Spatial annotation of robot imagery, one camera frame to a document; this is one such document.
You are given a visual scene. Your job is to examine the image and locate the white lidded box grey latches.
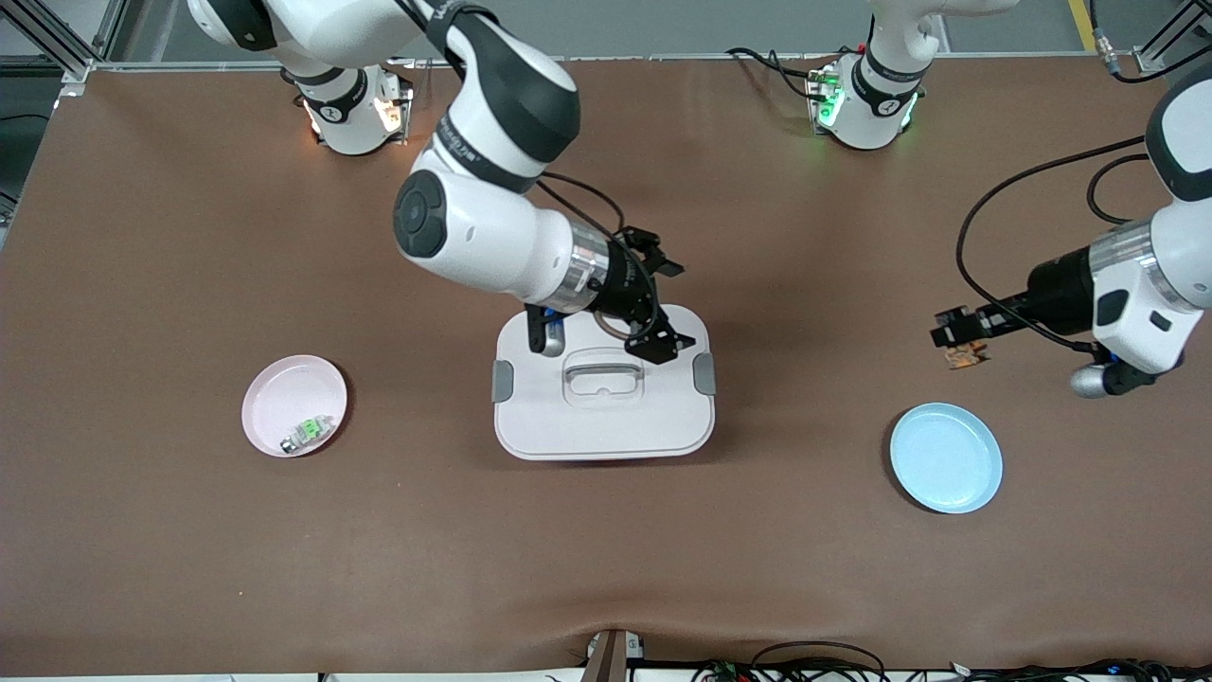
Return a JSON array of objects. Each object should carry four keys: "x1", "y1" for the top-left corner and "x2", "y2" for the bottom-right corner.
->
[{"x1": 491, "y1": 303, "x2": 718, "y2": 462}]

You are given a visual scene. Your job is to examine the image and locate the light blue round plate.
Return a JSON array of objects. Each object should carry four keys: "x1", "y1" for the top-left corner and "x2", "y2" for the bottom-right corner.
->
[{"x1": 889, "y1": 403, "x2": 1004, "y2": 515}]

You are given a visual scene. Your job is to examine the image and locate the brown table mat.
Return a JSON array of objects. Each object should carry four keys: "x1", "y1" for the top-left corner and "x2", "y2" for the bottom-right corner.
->
[{"x1": 0, "y1": 55, "x2": 1212, "y2": 678}]

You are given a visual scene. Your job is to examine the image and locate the pink round plate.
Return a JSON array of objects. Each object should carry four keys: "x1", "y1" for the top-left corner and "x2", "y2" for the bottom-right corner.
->
[{"x1": 241, "y1": 354, "x2": 348, "y2": 458}]

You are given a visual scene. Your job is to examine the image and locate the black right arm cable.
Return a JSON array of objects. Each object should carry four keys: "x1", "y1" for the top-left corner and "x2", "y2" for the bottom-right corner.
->
[{"x1": 530, "y1": 170, "x2": 664, "y2": 344}]

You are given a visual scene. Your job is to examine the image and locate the metal table edge rail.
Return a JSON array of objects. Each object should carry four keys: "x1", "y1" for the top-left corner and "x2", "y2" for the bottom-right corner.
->
[{"x1": 90, "y1": 49, "x2": 1151, "y2": 75}]

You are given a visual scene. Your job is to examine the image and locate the black left base cable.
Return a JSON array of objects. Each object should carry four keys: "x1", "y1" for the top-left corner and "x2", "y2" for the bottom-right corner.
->
[{"x1": 726, "y1": 45, "x2": 827, "y2": 103}]

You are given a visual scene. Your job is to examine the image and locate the aluminium frame profile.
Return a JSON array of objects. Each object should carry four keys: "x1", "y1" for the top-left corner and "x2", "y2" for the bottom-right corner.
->
[
  {"x1": 0, "y1": 0, "x2": 130, "y2": 88},
  {"x1": 1089, "y1": 0, "x2": 1212, "y2": 84}
]

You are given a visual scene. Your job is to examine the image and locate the brown camera mount post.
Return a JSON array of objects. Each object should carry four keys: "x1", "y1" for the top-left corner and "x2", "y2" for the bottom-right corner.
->
[{"x1": 582, "y1": 628, "x2": 647, "y2": 682}]

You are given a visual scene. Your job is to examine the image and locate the black cable bundle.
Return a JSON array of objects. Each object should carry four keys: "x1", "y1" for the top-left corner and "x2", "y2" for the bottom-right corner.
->
[{"x1": 691, "y1": 641, "x2": 1212, "y2": 682}]

